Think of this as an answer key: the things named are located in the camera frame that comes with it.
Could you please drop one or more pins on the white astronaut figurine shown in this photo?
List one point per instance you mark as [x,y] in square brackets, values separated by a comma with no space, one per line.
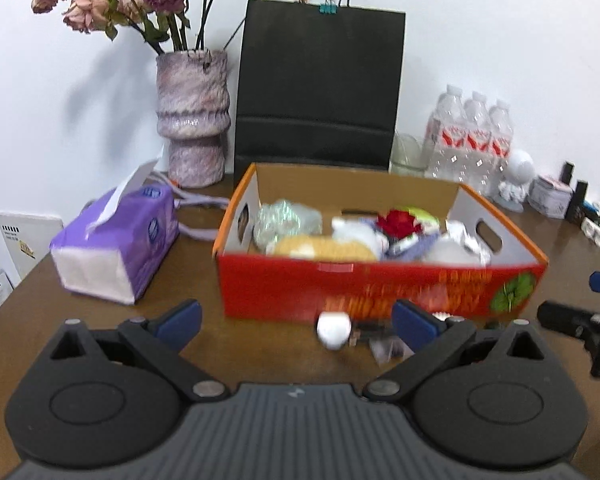
[517,172]

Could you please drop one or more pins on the white plush toy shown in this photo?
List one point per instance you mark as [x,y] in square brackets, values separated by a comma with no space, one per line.
[355,230]

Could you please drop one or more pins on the black paper bag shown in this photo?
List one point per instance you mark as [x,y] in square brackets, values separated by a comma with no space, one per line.
[320,85]

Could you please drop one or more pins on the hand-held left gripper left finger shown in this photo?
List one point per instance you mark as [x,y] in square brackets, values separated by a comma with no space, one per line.
[180,322]

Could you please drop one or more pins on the white round cap item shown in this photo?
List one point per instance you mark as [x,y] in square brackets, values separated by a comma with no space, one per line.
[334,329]

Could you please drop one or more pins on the purple tissue pack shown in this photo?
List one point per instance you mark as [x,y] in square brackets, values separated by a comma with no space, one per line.
[130,240]

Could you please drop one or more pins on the clear glass jar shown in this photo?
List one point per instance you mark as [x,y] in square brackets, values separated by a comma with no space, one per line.
[410,157]

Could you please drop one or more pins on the red artificial rose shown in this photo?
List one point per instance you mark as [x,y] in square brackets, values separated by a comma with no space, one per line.
[397,222]

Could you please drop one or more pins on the white flat box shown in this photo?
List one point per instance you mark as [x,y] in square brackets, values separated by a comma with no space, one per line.
[25,245]

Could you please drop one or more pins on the white crumpled wrapper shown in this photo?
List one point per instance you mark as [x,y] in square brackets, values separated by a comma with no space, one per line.
[472,240]

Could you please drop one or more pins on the yellow green round item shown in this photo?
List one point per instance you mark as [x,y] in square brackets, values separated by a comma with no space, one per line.
[427,216]

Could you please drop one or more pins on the small white box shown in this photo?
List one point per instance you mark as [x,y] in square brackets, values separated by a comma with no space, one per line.
[550,195]

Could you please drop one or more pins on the purple marbled ceramic vase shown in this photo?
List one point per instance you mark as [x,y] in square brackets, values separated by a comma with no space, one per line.
[192,110]

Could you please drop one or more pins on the teal binder clip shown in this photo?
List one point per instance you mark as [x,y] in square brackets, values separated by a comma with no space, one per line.
[327,8]

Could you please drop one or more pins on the orange cardboard box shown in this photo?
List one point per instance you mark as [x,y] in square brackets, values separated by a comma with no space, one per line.
[305,290]

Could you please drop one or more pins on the purple knitted cloth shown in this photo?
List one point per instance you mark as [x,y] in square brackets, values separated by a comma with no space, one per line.
[412,247]

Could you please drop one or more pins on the clear water bottle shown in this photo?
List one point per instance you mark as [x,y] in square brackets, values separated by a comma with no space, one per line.
[477,145]
[500,145]
[445,135]

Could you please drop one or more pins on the pale green crumpled bag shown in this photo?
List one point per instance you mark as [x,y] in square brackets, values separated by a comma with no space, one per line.
[285,222]

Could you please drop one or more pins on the yellow plush toy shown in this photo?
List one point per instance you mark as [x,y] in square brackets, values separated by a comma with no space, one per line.
[325,249]

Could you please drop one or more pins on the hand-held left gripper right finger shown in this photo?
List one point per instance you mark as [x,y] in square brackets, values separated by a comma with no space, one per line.
[415,325]

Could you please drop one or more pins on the small clear packet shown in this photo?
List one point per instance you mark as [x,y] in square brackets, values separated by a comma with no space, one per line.
[387,350]

